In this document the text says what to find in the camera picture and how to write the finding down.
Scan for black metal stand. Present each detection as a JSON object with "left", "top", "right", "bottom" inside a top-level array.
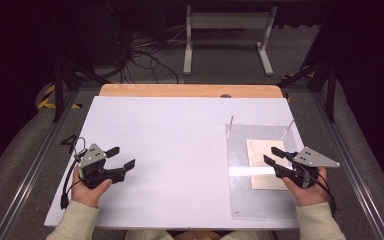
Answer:
[
  {"left": 277, "top": 49, "right": 340, "bottom": 123},
  {"left": 51, "top": 49, "right": 112, "bottom": 123}
]

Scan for black triangular bracket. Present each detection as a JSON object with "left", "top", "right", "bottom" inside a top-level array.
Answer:
[{"left": 59, "top": 133, "right": 79, "bottom": 147}]

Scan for person's right hand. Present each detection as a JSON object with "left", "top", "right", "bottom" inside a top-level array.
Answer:
[{"left": 281, "top": 167, "right": 330, "bottom": 208}]

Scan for white metal stand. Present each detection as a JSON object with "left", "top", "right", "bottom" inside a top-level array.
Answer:
[{"left": 182, "top": 4, "right": 278, "bottom": 77}]

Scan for person's leg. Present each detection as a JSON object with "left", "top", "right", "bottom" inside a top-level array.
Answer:
[
  {"left": 219, "top": 230, "right": 275, "bottom": 240},
  {"left": 124, "top": 229, "right": 175, "bottom": 240}
]

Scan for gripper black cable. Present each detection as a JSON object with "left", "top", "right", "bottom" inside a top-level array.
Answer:
[
  {"left": 59, "top": 136, "right": 88, "bottom": 210},
  {"left": 311, "top": 173, "right": 339, "bottom": 216}
]

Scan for aluminium floor rail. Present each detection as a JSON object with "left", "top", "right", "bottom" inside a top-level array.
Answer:
[
  {"left": 312, "top": 91, "right": 384, "bottom": 240},
  {"left": 0, "top": 89, "right": 82, "bottom": 240}
]

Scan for picture card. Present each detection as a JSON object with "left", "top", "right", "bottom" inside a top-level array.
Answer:
[{"left": 245, "top": 139, "right": 292, "bottom": 191}]

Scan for person's right leg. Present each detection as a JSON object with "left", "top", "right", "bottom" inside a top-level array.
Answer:
[{"left": 219, "top": 230, "right": 275, "bottom": 240}]

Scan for black floor cables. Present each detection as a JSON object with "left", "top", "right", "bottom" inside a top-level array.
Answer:
[{"left": 113, "top": 28, "right": 181, "bottom": 84}]

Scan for person's left leg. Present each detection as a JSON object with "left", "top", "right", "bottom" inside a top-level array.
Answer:
[{"left": 124, "top": 229, "right": 175, "bottom": 240}]

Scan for clear acrylic photo frame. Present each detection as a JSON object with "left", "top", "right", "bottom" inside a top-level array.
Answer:
[{"left": 225, "top": 123, "right": 305, "bottom": 221}]

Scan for metal frame support pin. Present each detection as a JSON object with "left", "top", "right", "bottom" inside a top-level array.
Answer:
[
  {"left": 226, "top": 115, "right": 235, "bottom": 139},
  {"left": 281, "top": 118, "right": 296, "bottom": 140}
]

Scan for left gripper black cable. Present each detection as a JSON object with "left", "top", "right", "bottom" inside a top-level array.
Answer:
[{"left": 59, "top": 136, "right": 88, "bottom": 210}]

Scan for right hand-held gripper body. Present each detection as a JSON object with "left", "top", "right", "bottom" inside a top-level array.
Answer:
[{"left": 275, "top": 146, "right": 341, "bottom": 190}]

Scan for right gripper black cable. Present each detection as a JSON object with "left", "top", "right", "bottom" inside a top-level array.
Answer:
[{"left": 311, "top": 173, "right": 339, "bottom": 216}]

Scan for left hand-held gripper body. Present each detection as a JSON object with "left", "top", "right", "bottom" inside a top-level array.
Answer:
[{"left": 76, "top": 143, "right": 127, "bottom": 190}]

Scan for yellow black floor tape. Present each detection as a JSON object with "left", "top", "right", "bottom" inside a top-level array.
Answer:
[{"left": 37, "top": 83, "right": 83, "bottom": 111}]

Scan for person's left hand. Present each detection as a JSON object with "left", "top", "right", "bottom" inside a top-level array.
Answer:
[{"left": 70, "top": 167, "right": 113, "bottom": 209}]

